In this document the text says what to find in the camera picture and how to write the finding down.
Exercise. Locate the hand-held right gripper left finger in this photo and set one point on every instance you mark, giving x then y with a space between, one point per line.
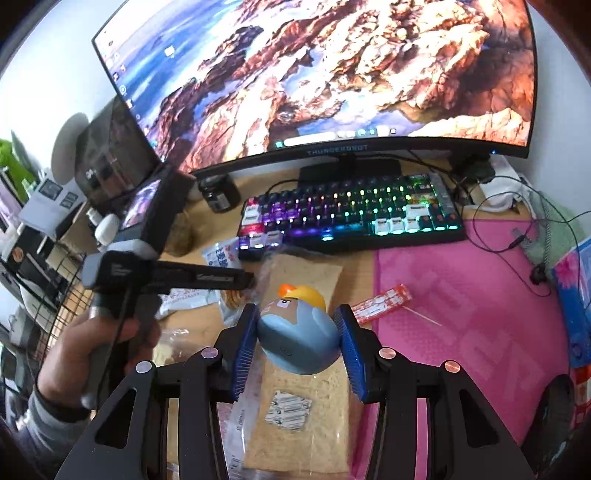
242 350

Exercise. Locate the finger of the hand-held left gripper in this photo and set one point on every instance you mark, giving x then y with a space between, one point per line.
221 278

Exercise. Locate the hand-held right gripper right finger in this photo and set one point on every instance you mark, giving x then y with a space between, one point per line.
351 355

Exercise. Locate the white packet teal edge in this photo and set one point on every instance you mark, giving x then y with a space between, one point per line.
184 302

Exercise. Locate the blue duck toy yellow cap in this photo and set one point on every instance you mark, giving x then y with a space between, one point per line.
295 337

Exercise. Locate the person's left forearm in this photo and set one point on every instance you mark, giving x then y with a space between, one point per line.
41 434

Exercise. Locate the person's left hand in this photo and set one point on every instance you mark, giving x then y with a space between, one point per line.
64 360

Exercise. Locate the white printed sachet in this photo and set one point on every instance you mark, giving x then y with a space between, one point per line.
219 254

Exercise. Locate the red white striped packet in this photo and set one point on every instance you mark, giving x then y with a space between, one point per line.
381 302

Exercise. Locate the small sliced bread bag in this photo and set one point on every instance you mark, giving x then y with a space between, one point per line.
180 346

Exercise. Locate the large sliced bread bag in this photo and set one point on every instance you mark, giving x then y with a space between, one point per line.
300 415

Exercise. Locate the thin white stick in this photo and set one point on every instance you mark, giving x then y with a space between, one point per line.
425 317

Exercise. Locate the black jar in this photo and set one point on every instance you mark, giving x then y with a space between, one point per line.
219 194

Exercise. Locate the white printed box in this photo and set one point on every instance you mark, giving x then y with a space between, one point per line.
51 203

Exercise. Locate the black box orange label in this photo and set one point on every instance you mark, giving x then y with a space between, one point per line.
18 254

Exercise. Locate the pink desk mat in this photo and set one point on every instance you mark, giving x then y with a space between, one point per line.
461 346

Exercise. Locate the transparent-lid appliance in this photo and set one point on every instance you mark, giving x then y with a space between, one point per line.
115 152

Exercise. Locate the white round disc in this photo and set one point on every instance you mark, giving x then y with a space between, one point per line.
67 147

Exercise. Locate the backlit mechanical keyboard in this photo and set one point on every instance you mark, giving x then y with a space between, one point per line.
351 217

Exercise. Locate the black computer mouse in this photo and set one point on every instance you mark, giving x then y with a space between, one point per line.
551 415

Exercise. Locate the black desk gadget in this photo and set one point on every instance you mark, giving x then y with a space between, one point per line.
475 168

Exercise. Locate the blue floral tissue pack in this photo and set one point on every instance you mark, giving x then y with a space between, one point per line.
575 304

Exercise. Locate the white power adapter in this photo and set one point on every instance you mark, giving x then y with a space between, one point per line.
505 184

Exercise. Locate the curved computer monitor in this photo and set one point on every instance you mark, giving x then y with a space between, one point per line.
323 69

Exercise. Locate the green cloth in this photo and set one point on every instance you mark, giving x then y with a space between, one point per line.
549 221

